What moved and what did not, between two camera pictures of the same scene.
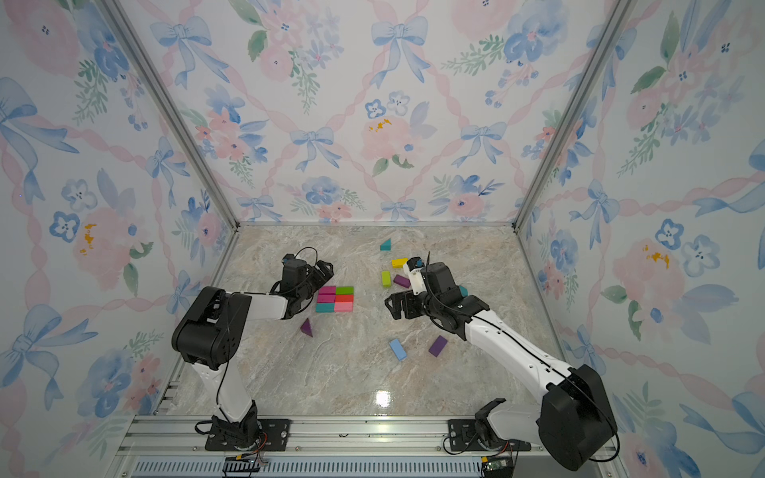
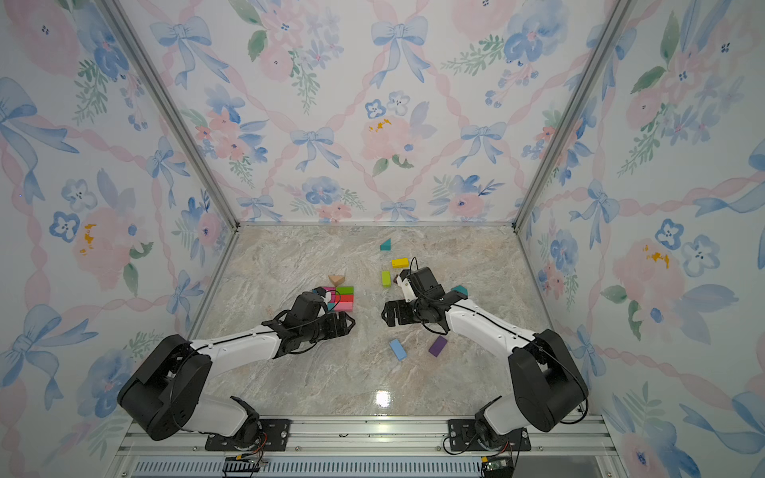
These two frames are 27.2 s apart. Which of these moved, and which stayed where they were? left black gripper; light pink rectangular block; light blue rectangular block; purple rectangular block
Moved: left black gripper
Stayed: light pink rectangular block; light blue rectangular block; purple rectangular block
